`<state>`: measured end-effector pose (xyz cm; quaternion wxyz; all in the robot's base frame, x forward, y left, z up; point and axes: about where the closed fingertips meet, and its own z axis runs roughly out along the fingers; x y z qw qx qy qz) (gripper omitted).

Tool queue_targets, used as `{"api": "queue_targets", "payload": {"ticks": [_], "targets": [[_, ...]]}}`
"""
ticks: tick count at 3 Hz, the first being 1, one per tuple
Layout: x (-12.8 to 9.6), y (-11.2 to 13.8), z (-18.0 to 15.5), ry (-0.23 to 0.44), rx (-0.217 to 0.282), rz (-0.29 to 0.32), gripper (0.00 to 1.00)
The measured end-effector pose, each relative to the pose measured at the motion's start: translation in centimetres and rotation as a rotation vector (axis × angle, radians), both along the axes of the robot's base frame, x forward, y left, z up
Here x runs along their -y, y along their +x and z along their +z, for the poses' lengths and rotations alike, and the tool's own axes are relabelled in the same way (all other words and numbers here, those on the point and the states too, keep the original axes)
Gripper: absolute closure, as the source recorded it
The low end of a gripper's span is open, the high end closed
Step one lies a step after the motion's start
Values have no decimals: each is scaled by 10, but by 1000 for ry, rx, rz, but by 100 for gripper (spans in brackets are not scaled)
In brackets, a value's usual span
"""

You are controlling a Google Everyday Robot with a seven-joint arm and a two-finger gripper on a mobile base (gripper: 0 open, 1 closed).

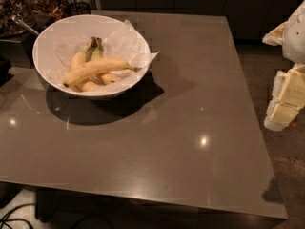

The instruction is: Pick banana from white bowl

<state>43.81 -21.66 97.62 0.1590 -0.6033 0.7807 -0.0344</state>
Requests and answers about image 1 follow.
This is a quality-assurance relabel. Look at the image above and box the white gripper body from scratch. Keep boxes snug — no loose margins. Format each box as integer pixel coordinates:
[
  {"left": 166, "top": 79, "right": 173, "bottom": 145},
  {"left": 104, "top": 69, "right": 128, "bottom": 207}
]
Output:
[{"left": 282, "top": 0, "right": 305, "bottom": 63}]

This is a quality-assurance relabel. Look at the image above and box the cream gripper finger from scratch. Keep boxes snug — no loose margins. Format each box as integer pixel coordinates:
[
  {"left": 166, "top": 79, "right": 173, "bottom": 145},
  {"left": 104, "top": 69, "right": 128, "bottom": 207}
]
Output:
[{"left": 262, "top": 22, "right": 287, "bottom": 46}]

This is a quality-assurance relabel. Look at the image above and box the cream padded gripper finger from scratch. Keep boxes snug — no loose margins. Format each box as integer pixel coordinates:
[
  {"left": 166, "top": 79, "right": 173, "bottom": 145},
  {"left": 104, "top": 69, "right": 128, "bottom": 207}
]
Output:
[{"left": 264, "top": 64, "right": 305, "bottom": 132}]

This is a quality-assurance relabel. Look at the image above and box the green-stemmed yellow banana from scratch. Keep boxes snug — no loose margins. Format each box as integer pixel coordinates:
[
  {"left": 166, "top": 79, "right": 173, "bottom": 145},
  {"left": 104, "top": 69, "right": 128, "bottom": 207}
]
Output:
[{"left": 91, "top": 37, "right": 121, "bottom": 85}]

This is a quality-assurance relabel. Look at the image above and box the white ceramic bowl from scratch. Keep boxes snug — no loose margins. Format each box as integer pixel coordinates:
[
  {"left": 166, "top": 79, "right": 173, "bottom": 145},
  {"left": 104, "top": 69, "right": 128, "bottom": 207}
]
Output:
[{"left": 31, "top": 14, "right": 152, "bottom": 99}]

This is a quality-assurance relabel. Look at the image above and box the white paper liner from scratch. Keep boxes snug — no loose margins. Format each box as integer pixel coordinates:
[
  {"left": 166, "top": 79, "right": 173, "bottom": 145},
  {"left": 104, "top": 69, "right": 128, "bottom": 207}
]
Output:
[{"left": 45, "top": 21, "right": 155, "bottom": 98}]

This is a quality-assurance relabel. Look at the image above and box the glass jar of nuts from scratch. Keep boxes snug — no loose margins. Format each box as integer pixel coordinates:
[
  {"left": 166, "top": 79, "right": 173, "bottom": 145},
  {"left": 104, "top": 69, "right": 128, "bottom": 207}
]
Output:
[{"left": 0, "top": 0, "right": 36, "bottom": 38}]

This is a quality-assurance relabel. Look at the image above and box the metal scoop handle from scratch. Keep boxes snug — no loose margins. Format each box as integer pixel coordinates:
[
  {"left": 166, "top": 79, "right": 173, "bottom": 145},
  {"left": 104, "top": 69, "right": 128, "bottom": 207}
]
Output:
[{"left": 11, "top": 15, "right": 39, "bottom": 36}]

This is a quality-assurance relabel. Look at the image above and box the black cable on floor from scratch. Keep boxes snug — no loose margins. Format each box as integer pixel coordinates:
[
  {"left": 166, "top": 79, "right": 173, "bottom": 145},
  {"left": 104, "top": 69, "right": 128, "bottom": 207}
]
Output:
[{"left": 0, "top": 202, "right": 36, "bottom": 229}]

